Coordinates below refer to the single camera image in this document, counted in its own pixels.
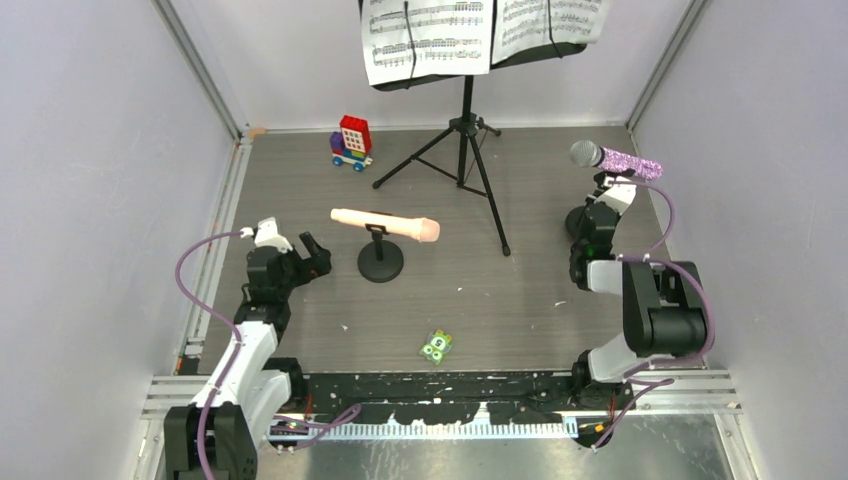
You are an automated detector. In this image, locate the beige microphone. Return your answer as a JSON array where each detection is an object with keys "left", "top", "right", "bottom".
[{"left": 330, "top": 208, "right": 440, "bottom": 243}]

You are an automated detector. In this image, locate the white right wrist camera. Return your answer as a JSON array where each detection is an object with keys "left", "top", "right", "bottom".
[{"left": 596, "top": 177, "right": 638, "bottom": 215}]

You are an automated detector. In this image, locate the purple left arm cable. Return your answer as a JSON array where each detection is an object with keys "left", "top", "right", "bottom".
[{"left": 174, "top": 230, "right": 362, "bottom": 480}]

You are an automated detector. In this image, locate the green toy block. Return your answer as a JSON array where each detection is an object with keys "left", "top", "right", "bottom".
[{"left": 419, "top": 329, "right": 452, "bottom": 365}]

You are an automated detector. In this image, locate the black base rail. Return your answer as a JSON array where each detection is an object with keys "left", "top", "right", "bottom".
[{"left": 279, "top": 370, "right": 633, "bottom": 425}]

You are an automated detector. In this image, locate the black microphone stand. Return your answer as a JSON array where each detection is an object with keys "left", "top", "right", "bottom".
[
  {"left": 564, "top": 171, "right": 627, "bottom": 240},
  {"left": 357, "top": 224, "right": 404, "bottom": 283}
]

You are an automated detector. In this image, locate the sheet music page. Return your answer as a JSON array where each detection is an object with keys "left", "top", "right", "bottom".
[
  {"left": 491, "top": 0, "right": 611, "bottom": 66},
  {"left": 360, "top": 0, "right": 495, "bottom": 87}
]

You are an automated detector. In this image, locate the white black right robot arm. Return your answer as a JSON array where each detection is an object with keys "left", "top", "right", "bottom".
[{"left": 565, "top": 173, "right": 714, "bottom": 411}]

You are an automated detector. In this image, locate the colourful toy block truck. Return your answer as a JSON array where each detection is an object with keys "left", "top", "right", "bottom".
[{"left": 329, "top": 115, "right": 373, "bottom": 172}]

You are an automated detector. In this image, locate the purple glitter microphone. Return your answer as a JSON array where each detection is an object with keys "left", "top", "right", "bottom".
[{"left": 569, "top": 140, "right": 663, "bottom": 181}]

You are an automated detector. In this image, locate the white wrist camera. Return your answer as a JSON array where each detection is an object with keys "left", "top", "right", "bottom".
[
  {"left": 239, "top": 217, "right": 293, "bottom": 254},
  {"left": 596, "top": 177, "right": 638, "bottom": 215}
]

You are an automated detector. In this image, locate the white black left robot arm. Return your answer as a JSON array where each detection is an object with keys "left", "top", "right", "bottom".
[{"left": 164, "top": 228, "right": 332, "bottom": 479}]

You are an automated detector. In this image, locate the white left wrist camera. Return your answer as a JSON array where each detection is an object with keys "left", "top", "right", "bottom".
[{"left": 239, "top": 217, "right": 293, "bottom": 254}]

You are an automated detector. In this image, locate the black music stand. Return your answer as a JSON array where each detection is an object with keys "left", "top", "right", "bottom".
[{"left": 372, "top": 40, "right": 587, "bottom": 257}]

